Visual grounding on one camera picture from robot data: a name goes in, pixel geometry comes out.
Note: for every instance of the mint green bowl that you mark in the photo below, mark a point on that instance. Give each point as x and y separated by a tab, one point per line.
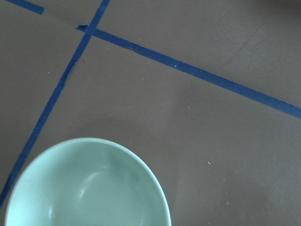
87	182

